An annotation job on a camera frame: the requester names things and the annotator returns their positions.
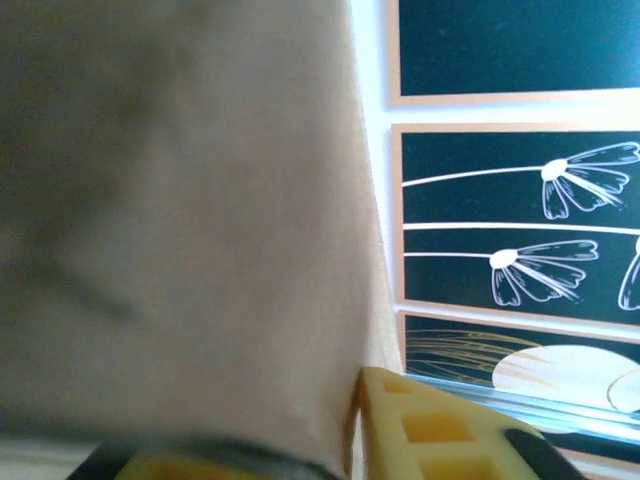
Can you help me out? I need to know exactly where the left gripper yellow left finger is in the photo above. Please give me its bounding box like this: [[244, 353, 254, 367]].
[[117, 442, 326, 480]]

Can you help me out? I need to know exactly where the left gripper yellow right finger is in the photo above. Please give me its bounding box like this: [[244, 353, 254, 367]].
[[355, 366, 584, 480]]

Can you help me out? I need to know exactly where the brown cardboard paper box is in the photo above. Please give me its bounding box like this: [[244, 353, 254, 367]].
[[0, 0, 404, 480]]

